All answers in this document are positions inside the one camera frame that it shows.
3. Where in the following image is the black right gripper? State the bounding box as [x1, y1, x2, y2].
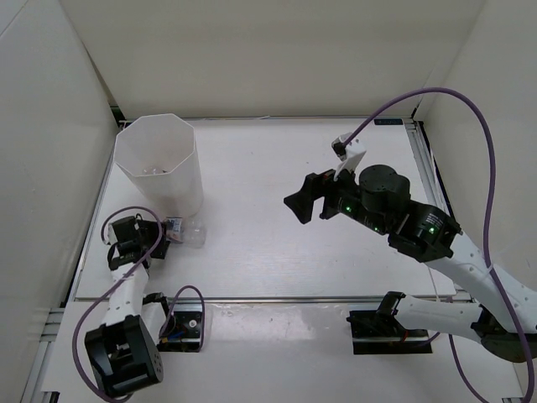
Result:
[284, 158, 390, 237]

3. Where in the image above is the orange blue label bottle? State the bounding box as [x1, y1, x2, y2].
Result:
[164, 217, 206, 249]

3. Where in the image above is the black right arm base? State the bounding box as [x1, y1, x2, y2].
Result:
[346, 291, 432, 355]

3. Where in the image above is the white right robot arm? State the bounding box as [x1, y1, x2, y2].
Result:
[284, 165, 536, 363]

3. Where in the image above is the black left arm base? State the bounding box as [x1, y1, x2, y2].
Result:
[142, 293, 206, 353]

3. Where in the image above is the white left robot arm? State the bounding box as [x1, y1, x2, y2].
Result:
[84, 215, 176, 400]

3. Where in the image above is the white octagonal plastic bin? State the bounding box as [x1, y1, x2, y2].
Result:
[113, 113, 204, 217]

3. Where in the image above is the blue label sticker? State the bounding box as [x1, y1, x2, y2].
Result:
[373, 118, 404, 126]

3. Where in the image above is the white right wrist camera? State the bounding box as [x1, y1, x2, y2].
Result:
[331, 133, 367, 181]

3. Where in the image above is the aluminium frame rail right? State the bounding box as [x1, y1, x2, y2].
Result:
[396, 118, 475, 303]

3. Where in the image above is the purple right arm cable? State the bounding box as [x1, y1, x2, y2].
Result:
[346, 86, 537, 403]

